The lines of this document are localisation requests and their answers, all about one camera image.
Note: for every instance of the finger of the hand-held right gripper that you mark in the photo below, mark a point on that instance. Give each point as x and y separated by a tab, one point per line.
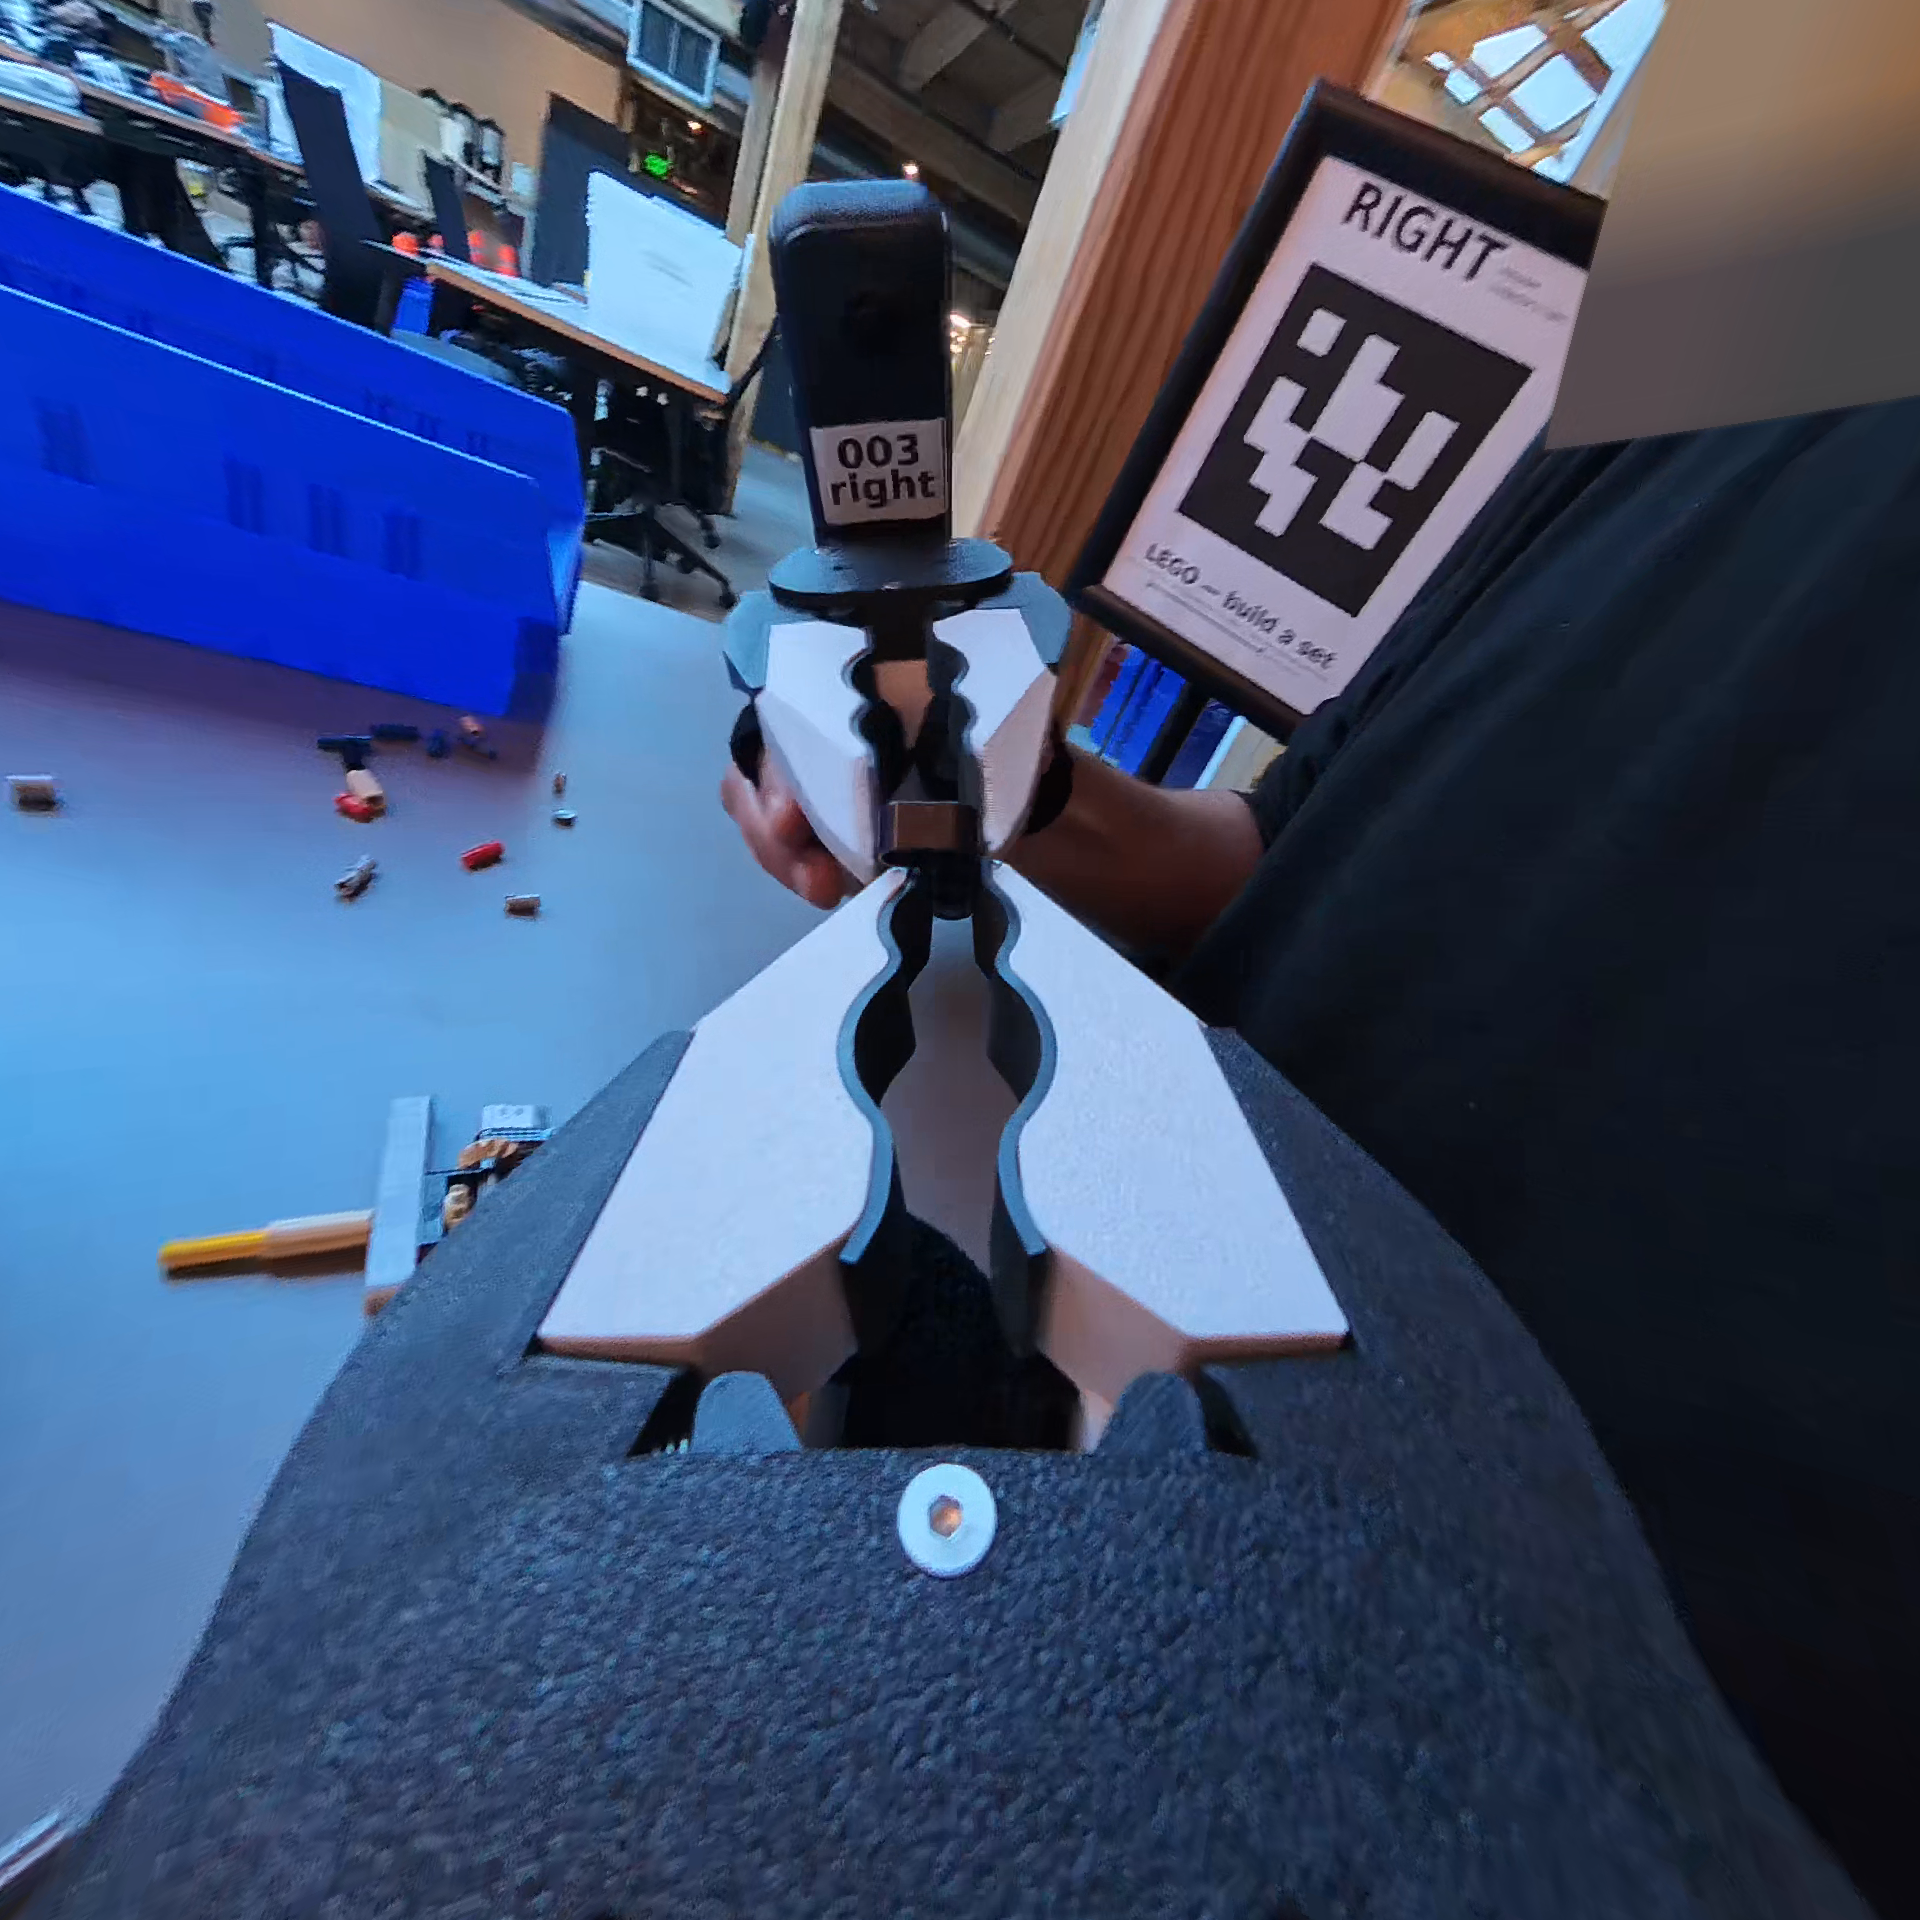
1013	705
809	721

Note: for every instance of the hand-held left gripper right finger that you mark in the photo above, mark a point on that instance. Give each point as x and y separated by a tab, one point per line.
1171	1185

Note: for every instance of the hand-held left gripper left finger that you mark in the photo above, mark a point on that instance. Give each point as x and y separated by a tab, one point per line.
705	1185

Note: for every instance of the black L-shaped lego beam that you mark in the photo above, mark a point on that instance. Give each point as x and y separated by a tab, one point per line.
948	889

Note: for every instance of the grey black lego gear assembly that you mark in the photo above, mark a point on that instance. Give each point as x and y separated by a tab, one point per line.
398	1201

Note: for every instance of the person's right forearm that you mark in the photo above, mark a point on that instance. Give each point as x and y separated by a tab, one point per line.
1141	855

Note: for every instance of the scattered small lego pieces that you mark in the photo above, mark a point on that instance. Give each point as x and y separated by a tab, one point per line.
480	858

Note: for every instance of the person's right hand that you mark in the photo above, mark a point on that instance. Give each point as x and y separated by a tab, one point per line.
780	841

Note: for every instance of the stack of blue crates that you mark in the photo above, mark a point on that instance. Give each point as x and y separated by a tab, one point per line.
1141	705

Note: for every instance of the beige pillar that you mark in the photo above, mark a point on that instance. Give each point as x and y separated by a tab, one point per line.
780	149

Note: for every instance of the white board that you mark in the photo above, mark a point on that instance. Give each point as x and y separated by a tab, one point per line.
660	285

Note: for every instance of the black office chair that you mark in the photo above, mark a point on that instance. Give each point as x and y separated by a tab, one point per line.
645	518
322	166

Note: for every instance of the background wooden desk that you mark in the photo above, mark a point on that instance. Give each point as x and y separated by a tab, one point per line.
600	340

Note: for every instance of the black framed marker sign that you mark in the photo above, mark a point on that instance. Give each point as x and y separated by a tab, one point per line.
1305	226

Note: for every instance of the blue plastic bin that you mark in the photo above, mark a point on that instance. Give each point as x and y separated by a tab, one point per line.
225	525

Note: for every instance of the wall vent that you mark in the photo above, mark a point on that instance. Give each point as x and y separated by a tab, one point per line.
674	53

